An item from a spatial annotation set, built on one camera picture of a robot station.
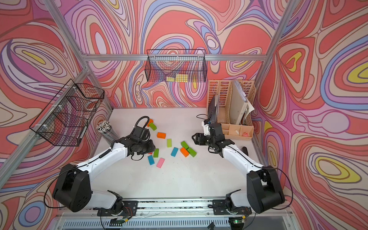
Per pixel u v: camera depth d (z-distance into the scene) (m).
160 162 0.89
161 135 1.02
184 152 0.94
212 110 1.02
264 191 0.42
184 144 0.96
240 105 0.84
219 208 0.72
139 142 0.67
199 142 0.75
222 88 1.08
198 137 0.76
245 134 1.01
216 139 0.66
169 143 0.99
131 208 0.73
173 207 0.75
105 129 0.84
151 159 0.91
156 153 0.93
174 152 0.94
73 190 0.41
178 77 0.82
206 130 0.77
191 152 0.93
